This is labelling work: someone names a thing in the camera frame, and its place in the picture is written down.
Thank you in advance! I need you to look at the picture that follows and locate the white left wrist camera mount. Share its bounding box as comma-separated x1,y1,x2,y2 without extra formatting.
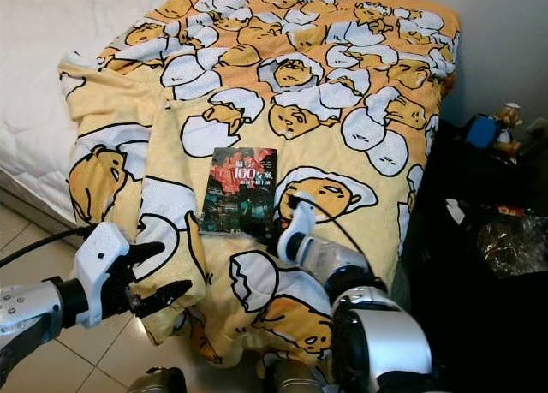
74,221,136,329

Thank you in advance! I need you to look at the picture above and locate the small white tag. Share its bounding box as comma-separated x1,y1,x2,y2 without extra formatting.
444,198,468,226

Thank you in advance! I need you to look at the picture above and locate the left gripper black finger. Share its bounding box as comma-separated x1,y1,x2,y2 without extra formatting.
128,241,166,271
133,278,194,319

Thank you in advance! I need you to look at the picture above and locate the clear crinkled plastic bag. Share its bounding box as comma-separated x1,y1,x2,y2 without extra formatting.
474,217,548,279

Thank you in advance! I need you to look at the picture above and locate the white quilted mattress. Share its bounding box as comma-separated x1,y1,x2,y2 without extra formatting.
0,0,200,224

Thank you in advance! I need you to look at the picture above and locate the small brown figurine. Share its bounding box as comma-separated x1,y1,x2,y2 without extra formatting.
491,101,524,159

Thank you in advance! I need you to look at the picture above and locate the yellow egg cartoon blanket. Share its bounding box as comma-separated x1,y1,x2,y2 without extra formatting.
57,0,462,378

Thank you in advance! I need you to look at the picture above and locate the left robot leg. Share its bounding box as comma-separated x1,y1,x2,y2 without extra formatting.
128,366,188,393

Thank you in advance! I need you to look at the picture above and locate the small blue object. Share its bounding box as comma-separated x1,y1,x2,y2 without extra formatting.
464,114,500,149

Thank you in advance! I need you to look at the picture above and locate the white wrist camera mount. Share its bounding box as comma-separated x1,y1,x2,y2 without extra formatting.
74,221,136,329
277,202,319,265

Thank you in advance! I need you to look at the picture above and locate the grey bed base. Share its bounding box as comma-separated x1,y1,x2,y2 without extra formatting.
0,183,88,250

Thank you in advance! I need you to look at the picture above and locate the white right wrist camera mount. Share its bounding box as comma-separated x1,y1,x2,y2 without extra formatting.
277,202,319,265

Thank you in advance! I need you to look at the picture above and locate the dark red cover book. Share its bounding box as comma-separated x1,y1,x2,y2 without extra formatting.
200,146,280,238

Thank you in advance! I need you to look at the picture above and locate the black bag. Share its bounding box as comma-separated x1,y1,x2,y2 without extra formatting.
401,113,548,393

